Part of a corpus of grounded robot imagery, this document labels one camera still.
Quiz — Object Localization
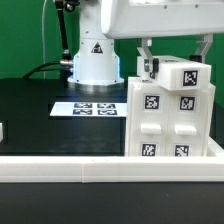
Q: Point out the black cable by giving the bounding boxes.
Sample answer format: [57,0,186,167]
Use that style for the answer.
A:
[22,61,63,80]

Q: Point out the white hanging cable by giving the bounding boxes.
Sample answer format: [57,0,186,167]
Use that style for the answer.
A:
[40,0,48,80]

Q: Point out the white L-shaped fence rail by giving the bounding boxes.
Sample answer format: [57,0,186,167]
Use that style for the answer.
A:
[0,140,224,183]

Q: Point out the white cabinet door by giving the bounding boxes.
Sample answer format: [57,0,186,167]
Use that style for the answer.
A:
[166,84,215,157]
[130,83,170,157]

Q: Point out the white cabinet body box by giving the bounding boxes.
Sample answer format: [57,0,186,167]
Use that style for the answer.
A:
[124,76,217,158]

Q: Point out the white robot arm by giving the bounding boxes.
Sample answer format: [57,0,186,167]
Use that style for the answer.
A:
[69,0,224,88]

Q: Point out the white cabinet top block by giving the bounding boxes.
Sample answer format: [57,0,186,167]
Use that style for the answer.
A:
[137,56,211,91]

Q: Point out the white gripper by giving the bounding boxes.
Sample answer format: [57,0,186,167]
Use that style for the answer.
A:
[101,0,224,80]

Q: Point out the white marker sheet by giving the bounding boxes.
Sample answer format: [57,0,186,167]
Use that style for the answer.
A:
[50,102,127,117]

